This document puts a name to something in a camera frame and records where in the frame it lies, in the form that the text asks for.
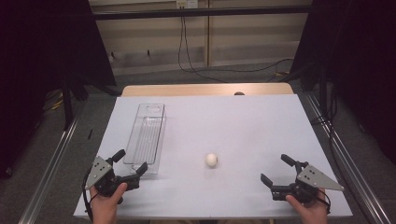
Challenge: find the wooden wall strip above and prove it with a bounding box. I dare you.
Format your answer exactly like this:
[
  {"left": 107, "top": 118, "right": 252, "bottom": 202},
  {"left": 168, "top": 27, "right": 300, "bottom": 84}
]
[{"left": 203, "top": 0, "right": 213, "bottom": 68}]

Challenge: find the person's left hand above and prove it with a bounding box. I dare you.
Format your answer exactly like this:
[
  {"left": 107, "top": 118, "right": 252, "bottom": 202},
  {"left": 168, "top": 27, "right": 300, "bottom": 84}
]
[{"left": 89, "top": 182, "right": 128, "bottom": 224}]

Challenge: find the white table cover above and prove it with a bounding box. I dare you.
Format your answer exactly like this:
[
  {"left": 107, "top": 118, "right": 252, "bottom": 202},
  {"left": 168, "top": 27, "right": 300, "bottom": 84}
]
[{"left": 73, "top": 94, "right": 354, "bottom": 219}]

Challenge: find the black cable along rail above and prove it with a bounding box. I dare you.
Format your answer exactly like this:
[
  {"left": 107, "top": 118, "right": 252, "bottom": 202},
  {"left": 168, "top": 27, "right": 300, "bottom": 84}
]
[{"left": 310, "top": 83, "right": 354, "bottom": 190}]

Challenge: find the black curtain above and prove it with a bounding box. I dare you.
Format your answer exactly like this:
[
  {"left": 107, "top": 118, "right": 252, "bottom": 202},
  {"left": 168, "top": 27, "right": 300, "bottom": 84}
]
[
  {"left": 289, "top": 0, "right": 396, "bottom": 166},
  {"left": 0, "top": 0, "right": 118, "bottom": 181}
]

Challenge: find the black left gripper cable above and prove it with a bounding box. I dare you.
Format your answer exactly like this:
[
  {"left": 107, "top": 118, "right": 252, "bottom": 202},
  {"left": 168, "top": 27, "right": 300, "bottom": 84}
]
[{"left": 80, "top": 170, "right": 95, "bottom": 222}]

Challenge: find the black wall cable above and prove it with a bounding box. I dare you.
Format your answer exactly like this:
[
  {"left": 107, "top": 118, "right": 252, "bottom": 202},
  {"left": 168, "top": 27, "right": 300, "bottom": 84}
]
[{"left": 177, "top": 15, "right": 230, "bottom": 84}]

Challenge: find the person's right hand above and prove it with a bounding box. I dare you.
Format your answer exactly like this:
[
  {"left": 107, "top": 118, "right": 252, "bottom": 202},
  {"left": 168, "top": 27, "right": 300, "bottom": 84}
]
[{"left": 285, "top": 188, "right": 330, "bottom": 224}]

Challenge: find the white wall socket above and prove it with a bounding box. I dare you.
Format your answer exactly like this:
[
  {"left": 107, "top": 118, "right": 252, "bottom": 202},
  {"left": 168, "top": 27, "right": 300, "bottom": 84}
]
[{"left": 175, "top": 0, "right": 200, "bottom": 9}]

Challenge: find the metal floor rail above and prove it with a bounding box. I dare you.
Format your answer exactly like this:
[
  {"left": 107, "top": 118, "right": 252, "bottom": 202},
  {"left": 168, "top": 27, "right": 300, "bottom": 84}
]
[
  {"left": 303, "top": 91, "right": 394, "bottom": 224},
  {"left": 18, "top": 113, "right": 82, "bottom": 224}
]

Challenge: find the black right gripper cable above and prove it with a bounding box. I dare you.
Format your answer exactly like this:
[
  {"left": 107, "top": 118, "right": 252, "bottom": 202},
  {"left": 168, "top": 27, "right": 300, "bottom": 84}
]
[{"left": 317, "top": 189, "right": 332, "bottom": 216}]

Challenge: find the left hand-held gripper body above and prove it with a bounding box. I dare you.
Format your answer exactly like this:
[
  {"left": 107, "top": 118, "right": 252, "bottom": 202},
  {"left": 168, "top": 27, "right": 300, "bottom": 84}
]
[{"left": 84, "top": 156, "right": 141, "bottom": 205}]

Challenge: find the black horizontal bar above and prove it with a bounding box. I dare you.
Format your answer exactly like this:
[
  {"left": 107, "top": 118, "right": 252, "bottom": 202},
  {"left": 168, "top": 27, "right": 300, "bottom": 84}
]
[{"left": 91, "top": 5, "right": 313, "bottom": 21}]

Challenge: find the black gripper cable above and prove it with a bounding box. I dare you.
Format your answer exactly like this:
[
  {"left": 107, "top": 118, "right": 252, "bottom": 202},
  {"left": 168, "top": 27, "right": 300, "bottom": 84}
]
[
  {"left": 317, "top": 189, "right": 332, "bottom": 216},
  {"left": 80, "top": 170, "right": 95, "bottom": 222}
]

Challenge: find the black stand leg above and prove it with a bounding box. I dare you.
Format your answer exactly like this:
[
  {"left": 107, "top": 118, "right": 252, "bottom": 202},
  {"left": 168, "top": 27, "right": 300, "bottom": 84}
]
[{"left": 61, "top": 81, "right": 75, "bottom": 131}]

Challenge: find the clear plastic container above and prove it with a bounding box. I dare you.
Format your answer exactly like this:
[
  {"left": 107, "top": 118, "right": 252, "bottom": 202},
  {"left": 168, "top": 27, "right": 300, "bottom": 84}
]
[{"left": 122, "top": 103, "right": 167, "bottom": 175}]

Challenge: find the white egg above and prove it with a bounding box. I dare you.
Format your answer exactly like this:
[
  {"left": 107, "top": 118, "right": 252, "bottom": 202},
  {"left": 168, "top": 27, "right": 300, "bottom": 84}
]
[{"left": 205, "top": 152, "right": 219, "bottom": 168}]

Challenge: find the wooden table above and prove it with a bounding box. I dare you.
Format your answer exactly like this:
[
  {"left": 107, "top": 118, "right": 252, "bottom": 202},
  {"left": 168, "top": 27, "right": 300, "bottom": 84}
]
[{"left": 120, "top": 81, "right": 295, "bottom": 98}]

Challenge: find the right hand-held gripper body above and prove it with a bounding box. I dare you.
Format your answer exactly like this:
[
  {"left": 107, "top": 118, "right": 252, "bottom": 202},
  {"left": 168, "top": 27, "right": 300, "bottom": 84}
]
[{"left": 271, "top": 161, "right": 346, "bottom": 204}]

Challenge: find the long black floor cable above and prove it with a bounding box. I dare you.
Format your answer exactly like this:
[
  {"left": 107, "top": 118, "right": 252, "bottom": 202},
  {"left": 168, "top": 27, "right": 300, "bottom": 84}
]
[{"left": 183, "top": 15, "right": 294, "bottom": 75}]

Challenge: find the yellow cable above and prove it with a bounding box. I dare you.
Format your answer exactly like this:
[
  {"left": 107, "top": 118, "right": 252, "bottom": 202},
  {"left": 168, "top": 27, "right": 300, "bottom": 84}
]
[{"left": 43, "top": 89, "right": 64, "bottom": 112}]

